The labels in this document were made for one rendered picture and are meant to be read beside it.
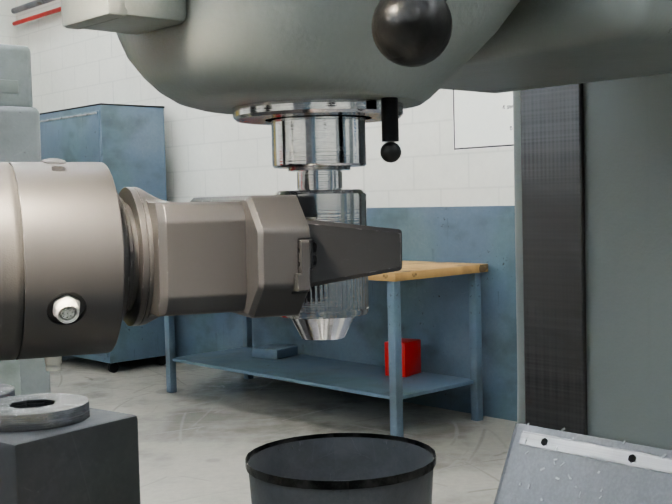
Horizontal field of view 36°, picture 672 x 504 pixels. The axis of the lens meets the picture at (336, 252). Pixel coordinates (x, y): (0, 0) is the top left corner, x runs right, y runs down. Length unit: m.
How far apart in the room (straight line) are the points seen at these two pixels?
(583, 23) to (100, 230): 0.26
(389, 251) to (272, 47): 0.12
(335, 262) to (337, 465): 2.34
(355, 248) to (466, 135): 5.44
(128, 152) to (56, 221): 7.41
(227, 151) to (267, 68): 7.14
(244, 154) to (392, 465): 4.89
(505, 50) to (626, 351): 0.34
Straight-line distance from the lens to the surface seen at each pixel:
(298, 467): 2.79
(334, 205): 0.49
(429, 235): 6.10
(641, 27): 0.54
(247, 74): 0.45
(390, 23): 0.37
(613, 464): 0.86
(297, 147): 0.50
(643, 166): 0.83
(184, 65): 0.46
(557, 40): 0.56
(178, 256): 0.45
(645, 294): 0.84
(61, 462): 0.82
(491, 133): 5.81
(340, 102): 0.48
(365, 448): 2.80
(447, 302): 6.04
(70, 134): 8.13
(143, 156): 7.91
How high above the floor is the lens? 1.26
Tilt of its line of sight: 3 degrees down
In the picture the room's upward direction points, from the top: 1 degrees counter-clockwise
